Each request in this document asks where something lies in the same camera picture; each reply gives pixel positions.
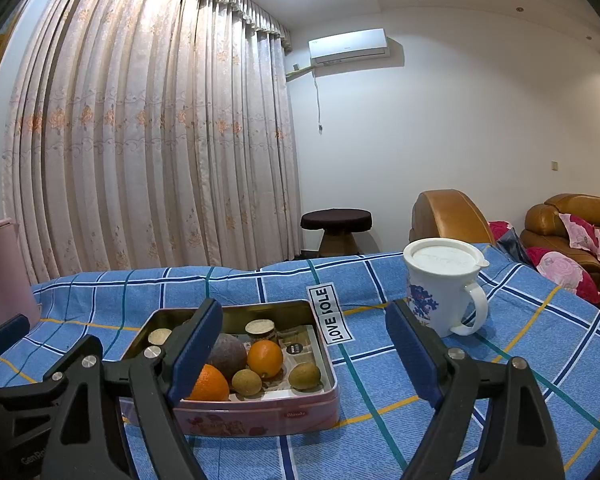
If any white floral mug with lid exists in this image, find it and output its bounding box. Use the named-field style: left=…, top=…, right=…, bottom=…
left=402, top=237, right=491, bottom=338

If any white cloth label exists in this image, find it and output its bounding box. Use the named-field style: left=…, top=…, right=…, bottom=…
left=305, top=282, right=355, bottom=346

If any beige floral curtain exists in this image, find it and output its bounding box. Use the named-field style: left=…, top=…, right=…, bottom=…
left=0, top=0, right=303, bottom=286

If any brown round fruit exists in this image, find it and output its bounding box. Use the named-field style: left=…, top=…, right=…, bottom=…
left=288, top=362, right=322, bottom=391
left=231, top=369, right=263, bottom=397

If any brown leather sofa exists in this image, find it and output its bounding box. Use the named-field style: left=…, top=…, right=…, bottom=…
left=520, top=193, right=600, bottom=293

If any air conditioner power cable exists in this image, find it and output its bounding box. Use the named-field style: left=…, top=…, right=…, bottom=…
left=312, top=77, right=326, bottom=136

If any white air conditioner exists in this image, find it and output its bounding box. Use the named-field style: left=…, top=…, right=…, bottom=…
left=307, top=27, right=390, bottom=66

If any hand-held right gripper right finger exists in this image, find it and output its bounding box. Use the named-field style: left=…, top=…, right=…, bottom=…
left=385, top=300, right=566, bottom=480

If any white paper insert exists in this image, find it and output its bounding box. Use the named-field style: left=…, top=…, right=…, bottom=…
left=277, top=325, right=326, bottom=396

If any red and dark cloth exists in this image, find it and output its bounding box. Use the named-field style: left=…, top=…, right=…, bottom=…
left=487, top=220, right=536, bottom=266

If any orange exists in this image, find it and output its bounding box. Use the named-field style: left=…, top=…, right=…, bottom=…
left=246, top=340, right=285, bottom=380
left=185, top=363, right=231, bottom=402

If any dark round stool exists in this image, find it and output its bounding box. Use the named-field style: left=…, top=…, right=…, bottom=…
left=300, top=208, right=374, bottom=258

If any pink tin box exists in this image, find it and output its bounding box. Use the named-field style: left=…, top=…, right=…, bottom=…
left=117, top=299, right=340, bottom=438

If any pink plastic pitcher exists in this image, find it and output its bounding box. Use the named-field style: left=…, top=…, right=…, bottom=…
left=0, top=218, right=41, bottom=325

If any brown leather armchair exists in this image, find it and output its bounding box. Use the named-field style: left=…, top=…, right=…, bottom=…
left=408, top=189, right=496, bottom=246

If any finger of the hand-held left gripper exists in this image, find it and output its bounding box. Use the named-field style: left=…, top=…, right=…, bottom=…
left=0, top=334, right=104, bottom=403
left=0, top=314, right=31, bottom=361

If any small jar with dark label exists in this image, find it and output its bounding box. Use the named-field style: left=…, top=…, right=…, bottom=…
left=245, top=320, right=278, bottom=346

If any blue plaid blanket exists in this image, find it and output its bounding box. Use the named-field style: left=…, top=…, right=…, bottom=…
left=0, top=251, right=600, bottom=480

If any purple passion fruit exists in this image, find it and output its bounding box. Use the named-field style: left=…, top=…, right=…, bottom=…
left=207, top=335, right=248, bottom=381

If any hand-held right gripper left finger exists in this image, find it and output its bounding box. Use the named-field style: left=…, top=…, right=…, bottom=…
left=40, top=298, right=224, bottom=480

